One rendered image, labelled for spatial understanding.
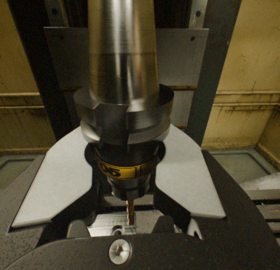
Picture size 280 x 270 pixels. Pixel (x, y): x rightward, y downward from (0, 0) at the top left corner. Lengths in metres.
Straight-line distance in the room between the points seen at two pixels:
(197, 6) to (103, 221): 0.63
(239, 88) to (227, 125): 0.28
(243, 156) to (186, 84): 1.02
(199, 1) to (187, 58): 0.14
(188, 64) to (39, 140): 1.12
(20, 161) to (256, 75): 1.72
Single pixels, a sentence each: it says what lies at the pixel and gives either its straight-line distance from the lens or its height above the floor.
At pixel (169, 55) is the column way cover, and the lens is 0.54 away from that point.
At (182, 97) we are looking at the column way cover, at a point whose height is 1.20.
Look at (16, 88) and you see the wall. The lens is 1.18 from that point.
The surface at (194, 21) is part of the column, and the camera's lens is 0.56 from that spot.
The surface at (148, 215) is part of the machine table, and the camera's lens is 0.57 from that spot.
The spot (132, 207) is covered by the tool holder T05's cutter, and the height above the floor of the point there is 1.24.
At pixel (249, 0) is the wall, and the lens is 1.10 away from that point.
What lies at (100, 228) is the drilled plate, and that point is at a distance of 0.46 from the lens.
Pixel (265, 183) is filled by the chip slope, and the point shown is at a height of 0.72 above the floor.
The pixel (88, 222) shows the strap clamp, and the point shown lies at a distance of 0.46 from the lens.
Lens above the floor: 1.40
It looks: 32 degrees down
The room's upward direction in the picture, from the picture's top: straight up
